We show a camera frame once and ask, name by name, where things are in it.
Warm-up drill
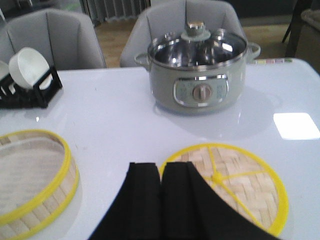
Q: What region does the green electric cooking pot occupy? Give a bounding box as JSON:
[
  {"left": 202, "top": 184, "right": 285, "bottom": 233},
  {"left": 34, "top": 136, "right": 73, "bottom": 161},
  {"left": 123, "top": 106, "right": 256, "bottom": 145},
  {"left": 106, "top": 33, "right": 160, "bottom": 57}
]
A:
[{"left": 134, "top": 42, "right": 261, "bottom": 115}]

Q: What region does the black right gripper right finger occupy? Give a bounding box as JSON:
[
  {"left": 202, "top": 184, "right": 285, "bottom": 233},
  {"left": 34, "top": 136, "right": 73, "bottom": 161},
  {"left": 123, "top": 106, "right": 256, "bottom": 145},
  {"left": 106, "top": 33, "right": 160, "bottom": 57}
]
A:
[{"left": 161, "top": 162, "right": 275, "bottom": 240}]

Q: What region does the white bowl right end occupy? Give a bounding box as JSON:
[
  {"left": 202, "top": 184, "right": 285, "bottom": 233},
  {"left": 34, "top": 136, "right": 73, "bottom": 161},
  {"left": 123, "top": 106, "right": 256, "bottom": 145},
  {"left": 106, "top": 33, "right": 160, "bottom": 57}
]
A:
[{"left": 8, "top": 47, "right": 50, "bottom": 90}]

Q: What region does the glass pot lid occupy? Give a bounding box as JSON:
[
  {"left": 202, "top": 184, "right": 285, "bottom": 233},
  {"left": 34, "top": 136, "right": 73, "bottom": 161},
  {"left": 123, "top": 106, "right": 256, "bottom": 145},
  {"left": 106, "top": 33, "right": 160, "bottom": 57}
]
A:
[{"left": 147, "top": 23, "right": 248, "bottom": 71}]

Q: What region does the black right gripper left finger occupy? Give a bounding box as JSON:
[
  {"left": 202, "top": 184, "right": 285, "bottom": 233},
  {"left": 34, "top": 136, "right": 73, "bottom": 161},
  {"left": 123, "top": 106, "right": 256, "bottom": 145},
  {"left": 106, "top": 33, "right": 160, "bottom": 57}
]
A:
[{"left": 89, "top": 162, "right": 162, "bottom": 240}]

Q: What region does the grey chair right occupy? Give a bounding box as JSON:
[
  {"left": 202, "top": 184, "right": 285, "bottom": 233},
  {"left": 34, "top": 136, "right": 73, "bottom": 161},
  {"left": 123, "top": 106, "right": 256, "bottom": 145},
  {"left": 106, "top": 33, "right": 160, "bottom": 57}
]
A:
[{"left": 120, "top": 0, "right": 247, "bottom": 68}]

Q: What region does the black bowl rack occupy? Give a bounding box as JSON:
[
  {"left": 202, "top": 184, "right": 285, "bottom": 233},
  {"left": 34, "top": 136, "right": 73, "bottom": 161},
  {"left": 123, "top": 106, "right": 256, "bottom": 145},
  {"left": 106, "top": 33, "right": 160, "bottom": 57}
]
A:
[{"left": 0, "top": 66, "right": 63, "bottom": 109}]

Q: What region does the grey chair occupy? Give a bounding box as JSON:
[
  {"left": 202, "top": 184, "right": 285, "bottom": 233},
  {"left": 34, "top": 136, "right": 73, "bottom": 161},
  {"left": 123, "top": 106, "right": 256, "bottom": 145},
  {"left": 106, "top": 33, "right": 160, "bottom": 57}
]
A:
[
  {"left": 0, "top": 8, "right": 107, "bottom": 70},
  {"left": 120, "top": 0, "right": 247, "bottom": 68}
]

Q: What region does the white steamer liner cloth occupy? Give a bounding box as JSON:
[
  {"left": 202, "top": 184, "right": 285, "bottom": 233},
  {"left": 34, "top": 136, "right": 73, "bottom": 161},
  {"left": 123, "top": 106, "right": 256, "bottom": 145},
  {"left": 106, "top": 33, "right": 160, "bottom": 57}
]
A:
[{"left": 0, "top": 140, "right": 65, "bottom": 215}]

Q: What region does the woven bamboo steamer lid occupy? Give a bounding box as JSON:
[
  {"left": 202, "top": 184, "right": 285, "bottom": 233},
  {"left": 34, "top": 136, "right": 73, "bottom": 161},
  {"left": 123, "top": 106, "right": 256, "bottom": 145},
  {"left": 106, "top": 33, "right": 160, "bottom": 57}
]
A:
[{"left": 158, "top": 143, "right": 289, "bottom": 236}]

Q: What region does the grey chair left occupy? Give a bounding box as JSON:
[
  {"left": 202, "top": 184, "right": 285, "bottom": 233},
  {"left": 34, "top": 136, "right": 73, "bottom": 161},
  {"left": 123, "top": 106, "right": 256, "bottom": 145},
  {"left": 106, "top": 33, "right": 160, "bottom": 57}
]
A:
[{"left": 0, "top": 8, "right": 107, "bottom": 70}]

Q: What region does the centre bamboo steamer drawer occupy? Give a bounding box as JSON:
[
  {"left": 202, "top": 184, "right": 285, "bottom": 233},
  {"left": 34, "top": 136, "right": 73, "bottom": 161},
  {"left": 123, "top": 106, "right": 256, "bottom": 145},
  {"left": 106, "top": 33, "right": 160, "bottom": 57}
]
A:
[{"left": 0, "top": 129, "right": 80, "bottom": 240}]

